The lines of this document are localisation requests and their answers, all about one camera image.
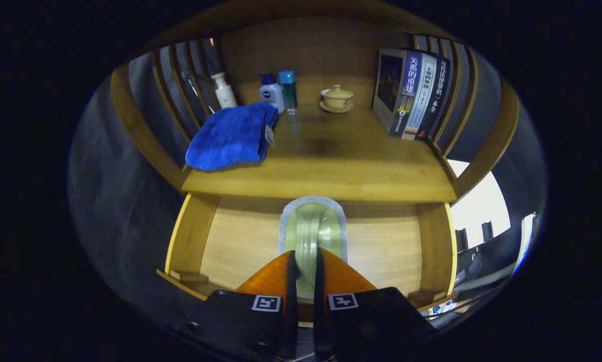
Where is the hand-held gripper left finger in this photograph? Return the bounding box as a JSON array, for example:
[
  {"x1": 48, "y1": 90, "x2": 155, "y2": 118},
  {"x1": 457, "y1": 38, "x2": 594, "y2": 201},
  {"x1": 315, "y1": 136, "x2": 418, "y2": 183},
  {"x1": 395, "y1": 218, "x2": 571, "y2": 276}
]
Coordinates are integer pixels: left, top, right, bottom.
[{"x1": 168, "y1": 250, "x2": 298, "y2": 362}]

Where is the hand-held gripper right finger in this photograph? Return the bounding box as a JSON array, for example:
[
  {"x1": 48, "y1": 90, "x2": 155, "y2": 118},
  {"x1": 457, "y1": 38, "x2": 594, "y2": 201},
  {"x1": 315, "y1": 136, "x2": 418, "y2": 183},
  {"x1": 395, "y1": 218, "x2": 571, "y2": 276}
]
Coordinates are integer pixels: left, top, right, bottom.
[{"x1": 313, "y1": 246, "x2": 435, "y2": 362}]

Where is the green scrub brush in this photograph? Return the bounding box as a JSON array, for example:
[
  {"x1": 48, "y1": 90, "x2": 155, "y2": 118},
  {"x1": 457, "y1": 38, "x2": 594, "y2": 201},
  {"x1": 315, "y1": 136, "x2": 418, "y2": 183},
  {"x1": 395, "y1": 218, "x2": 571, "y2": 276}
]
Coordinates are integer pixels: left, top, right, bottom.
[{"x1": 279, "y1": 196, "x2": 348, "y2": 300}]

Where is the wooden drawer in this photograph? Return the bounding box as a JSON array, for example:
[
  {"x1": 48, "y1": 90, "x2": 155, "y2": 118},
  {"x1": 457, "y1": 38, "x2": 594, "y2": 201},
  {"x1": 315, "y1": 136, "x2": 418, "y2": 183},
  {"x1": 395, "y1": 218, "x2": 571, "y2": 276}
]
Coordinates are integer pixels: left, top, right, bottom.
[{"x1": 156, "y1": 194, "x2": 457, "y2": 322}]

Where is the white low cabinet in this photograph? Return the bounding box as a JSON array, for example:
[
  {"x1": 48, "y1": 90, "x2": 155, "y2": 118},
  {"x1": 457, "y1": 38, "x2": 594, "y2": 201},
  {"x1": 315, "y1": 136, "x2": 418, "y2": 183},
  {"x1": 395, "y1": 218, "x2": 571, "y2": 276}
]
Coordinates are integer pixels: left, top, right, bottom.
[{"x1": 448, "y1": 159, "x2": 512, "y2": 249}]

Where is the wooden cabinet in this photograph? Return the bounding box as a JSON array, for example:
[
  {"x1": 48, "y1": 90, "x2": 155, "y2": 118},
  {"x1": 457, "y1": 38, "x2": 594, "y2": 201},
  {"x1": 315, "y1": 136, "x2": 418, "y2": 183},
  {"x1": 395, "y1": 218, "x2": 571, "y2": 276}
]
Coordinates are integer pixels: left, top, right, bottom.
[{"x1": 110, "y1": 0, "x2": 520, "y2": 202}]

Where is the blue towel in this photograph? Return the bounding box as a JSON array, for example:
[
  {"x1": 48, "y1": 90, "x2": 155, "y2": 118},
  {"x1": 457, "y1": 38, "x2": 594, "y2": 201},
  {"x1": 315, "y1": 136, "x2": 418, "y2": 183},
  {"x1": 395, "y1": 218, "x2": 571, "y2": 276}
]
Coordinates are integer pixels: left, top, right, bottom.
[{"x1": 185, "y1": 102, "x2": 279, "y2": 172}]

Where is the beige lidded teacup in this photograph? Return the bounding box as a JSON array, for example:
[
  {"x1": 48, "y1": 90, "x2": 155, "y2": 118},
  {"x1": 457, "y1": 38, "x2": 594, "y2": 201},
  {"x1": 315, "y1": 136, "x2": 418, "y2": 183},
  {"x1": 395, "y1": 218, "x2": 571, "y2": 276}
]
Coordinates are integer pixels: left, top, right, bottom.
[{"x1": 320, "y1": 84, "x2": 355, "y2": 114}]

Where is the white bottle with blue cap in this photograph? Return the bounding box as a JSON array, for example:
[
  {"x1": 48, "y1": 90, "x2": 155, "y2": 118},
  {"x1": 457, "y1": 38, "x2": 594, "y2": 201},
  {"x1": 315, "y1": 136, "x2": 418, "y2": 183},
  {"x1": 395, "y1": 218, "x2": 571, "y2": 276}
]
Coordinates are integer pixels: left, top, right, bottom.
[{"x1": 259, "y1": 74, "x2": 285, "y2": 113}]

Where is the teal bottle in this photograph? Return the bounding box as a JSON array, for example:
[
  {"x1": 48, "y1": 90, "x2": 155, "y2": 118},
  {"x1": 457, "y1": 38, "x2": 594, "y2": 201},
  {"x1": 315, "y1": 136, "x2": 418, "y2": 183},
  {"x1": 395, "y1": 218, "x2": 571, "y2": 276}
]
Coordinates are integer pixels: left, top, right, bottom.
[{"x1": 278, "y1": 70, "x2": 298, "y2": 116}]

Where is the white pump bottle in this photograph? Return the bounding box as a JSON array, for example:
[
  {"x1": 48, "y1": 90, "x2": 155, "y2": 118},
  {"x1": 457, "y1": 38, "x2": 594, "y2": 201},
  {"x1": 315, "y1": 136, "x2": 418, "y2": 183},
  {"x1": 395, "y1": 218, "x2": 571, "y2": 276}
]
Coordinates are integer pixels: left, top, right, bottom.
[{"x1": 211, "y1": 72, "x2": 238, "y2": 109}]

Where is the book with pale spine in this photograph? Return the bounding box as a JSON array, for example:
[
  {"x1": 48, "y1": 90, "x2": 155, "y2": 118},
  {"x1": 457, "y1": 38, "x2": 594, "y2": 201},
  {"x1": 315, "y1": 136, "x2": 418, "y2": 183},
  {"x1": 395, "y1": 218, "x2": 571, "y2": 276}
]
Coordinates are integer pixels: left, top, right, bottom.
[{"x1": 402, "y1": 51, "x2": 438, "y2": 140}]

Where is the book with black spine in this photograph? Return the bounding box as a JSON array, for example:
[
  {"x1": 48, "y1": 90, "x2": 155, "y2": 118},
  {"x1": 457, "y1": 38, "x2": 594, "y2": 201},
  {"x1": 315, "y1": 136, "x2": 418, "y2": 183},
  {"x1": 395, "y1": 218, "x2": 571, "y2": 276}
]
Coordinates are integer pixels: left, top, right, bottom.
[{"x1": 416, "y1": 54, "x2": 451, "y2": 141}]

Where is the book with blue spine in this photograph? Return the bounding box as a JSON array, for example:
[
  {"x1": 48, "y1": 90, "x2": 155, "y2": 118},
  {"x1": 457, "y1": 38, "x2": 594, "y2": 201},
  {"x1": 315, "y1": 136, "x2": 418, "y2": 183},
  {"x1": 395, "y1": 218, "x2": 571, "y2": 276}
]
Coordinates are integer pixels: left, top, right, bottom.
[{"x1": 372, "y1": 48, "x2": 422, "y2": 137}]

